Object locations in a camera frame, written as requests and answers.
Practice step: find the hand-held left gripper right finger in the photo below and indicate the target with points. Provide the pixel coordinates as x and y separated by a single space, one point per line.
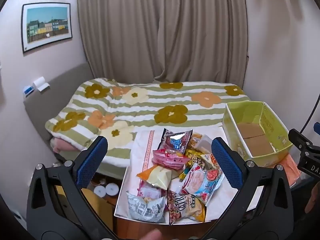
226 165

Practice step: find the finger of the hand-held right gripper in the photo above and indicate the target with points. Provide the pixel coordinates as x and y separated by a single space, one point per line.
317 127
298 138

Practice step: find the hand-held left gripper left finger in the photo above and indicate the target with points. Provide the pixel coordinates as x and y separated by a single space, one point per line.
93 162

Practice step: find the white orange snack packet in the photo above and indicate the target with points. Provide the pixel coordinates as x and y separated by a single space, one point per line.
211 160

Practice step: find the yellow black snack packet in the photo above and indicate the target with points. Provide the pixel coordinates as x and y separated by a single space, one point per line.
196 160

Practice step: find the clear noodle snack packet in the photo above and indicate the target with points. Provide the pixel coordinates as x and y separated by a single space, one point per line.
203 143

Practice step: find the yellow green cardboard box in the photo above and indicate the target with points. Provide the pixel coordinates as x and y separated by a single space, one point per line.
260 142

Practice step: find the blue and red snack packet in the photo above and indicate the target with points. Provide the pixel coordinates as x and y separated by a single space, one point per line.
175 141

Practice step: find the pink snack packet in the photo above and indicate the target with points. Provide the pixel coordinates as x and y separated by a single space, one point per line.
170 158

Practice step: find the pale pink packet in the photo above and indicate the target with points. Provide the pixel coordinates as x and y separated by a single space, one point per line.
151 192

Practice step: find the orange white sticks packet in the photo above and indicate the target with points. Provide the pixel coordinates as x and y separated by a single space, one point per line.
160 177

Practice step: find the grey white snack packet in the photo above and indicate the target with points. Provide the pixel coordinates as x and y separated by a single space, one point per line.
145 208

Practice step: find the person's right hand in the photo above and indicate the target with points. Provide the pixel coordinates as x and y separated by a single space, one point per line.
312 201

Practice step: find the person's left hand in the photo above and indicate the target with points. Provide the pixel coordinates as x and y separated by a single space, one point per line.
153 235

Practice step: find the white round object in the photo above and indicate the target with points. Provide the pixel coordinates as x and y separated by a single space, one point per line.
100 191
111 189

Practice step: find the pink pillow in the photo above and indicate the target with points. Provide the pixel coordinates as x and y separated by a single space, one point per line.
63 145

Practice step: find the brown cardboard box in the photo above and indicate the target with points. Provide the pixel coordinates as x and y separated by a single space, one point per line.
100 207

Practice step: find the white pink-striped tablecloth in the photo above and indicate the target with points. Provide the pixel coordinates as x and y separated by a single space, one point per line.
142 150

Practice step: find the flower print striped blanket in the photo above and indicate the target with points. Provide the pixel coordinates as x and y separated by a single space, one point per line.
150 102

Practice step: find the grey padded headboard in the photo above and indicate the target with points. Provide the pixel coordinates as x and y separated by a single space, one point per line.
62 80

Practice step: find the white roll on headboard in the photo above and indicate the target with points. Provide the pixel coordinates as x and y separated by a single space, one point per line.
40 83

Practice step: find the small blue white pack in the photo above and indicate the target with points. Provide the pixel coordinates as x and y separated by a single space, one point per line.
28 91

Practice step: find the beige curtain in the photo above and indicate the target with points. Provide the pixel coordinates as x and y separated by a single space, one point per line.
162 30

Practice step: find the framed wall picture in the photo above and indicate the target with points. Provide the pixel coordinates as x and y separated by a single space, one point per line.
46 25

